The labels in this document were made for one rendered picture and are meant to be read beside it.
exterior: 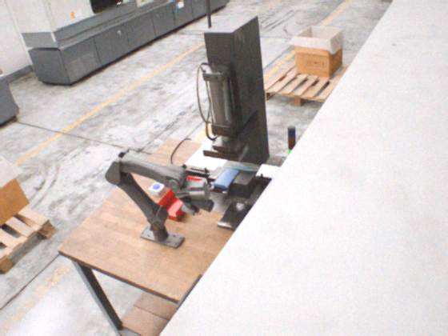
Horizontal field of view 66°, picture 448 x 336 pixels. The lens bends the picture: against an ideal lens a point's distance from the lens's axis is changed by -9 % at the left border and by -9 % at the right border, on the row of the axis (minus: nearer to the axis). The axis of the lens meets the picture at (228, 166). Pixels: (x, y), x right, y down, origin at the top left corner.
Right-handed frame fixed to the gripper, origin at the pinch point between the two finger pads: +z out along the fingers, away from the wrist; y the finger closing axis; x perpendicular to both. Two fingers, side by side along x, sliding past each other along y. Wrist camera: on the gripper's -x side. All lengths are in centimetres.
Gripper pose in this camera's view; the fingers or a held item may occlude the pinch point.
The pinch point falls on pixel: (201, 209)
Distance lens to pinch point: 156.7
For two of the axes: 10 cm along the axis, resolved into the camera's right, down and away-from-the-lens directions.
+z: 3.2, 4.3, 8.4
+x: -8.5, -2.6, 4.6
